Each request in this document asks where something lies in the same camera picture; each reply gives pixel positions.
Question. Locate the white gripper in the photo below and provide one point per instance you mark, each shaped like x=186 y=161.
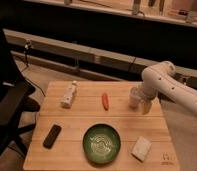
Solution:
x=145 y=94

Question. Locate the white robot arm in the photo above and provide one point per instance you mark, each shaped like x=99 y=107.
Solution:
x=159 y=78

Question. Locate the green ceramic bowl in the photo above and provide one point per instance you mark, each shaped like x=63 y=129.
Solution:
x=101 y=143

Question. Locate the orange carrot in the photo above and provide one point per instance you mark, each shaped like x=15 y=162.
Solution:
x=105 y=101

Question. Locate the white sponge block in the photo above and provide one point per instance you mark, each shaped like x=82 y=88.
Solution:
x=141 y=148

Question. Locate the white plastic bottle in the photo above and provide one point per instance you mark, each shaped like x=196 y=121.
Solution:
x=69 y=95

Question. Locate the black remote control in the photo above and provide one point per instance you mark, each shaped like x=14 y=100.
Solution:
x=52 y=136

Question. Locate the black office chair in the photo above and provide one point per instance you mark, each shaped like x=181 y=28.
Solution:
x=15 y=98

